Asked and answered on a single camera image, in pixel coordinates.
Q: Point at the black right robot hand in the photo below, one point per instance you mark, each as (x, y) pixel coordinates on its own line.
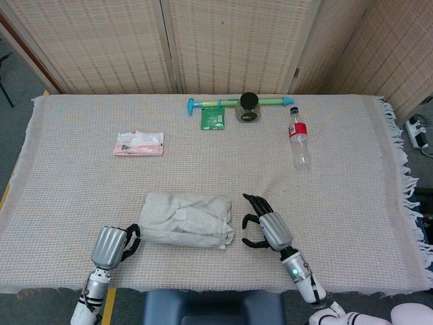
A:
(275, 230)

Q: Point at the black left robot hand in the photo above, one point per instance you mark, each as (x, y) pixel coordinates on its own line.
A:
(108, 247)

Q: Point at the grey cloth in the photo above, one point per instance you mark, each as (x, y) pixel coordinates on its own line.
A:
(182, 220)

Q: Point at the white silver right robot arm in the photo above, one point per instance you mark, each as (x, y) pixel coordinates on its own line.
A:
(301, 274)

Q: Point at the folded grey garment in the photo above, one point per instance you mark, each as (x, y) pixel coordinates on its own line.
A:
(230, 233)

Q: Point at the woven fringed tablecloth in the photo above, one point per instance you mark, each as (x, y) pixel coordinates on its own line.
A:
(84, 189)

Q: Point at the clear bottle red label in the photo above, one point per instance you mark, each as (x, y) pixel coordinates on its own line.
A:
(299, 142)

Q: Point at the pink wet wipes pack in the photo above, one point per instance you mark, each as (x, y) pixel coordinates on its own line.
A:
(138, 145)

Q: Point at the glass jar black lid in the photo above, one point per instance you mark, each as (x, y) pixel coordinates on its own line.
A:
(248, 110)

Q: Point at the green foil sachet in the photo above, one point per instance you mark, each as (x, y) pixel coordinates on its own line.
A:
(212, 120)

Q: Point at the green blue tube pump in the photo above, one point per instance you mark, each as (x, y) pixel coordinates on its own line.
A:
(209, 102)

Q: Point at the metal screen hinge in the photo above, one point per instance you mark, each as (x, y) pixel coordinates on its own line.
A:
(297, 72)

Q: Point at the white robot body shell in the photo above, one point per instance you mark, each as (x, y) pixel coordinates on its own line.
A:
(412, 315)

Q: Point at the white power strip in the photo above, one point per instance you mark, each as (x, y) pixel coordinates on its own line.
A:
(414, 130)

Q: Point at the woven folding screen panel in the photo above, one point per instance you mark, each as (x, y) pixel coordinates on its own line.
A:
(331, 50)
(402, 61)
(94, 44)
(233, 44)

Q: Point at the black stand legs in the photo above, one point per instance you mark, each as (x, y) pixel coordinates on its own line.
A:
(5, 84)

